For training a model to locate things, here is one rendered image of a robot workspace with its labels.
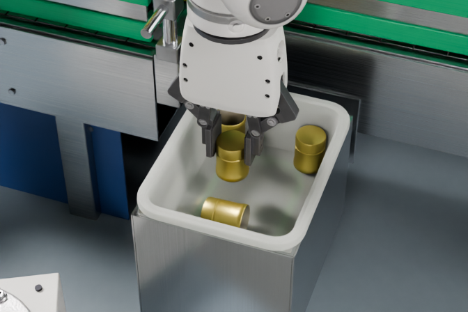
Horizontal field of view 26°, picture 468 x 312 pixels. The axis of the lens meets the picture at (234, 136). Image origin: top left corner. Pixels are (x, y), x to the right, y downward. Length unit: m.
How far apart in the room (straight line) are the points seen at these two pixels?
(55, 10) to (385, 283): 0.52
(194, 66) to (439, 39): 0.30
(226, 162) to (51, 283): 0.25
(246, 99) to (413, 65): 0.24
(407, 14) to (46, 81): 0.42
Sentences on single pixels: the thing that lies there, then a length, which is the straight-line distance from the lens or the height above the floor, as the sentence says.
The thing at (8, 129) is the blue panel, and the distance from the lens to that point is 1.34.
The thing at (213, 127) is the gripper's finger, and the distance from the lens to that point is 1.03.
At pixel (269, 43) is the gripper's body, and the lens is 0.94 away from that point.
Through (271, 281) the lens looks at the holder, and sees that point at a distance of 1.01.
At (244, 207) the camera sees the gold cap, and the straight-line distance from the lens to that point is 1.05.
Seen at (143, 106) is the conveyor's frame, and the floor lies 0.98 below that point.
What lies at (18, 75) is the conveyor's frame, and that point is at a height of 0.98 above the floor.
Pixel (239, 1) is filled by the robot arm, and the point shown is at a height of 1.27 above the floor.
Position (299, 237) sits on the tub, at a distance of 0.97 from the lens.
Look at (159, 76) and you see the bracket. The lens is 1.13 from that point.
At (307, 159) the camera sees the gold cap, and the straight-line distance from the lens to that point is 1.12.
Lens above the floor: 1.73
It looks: 42 degrees down
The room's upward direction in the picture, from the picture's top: straight up
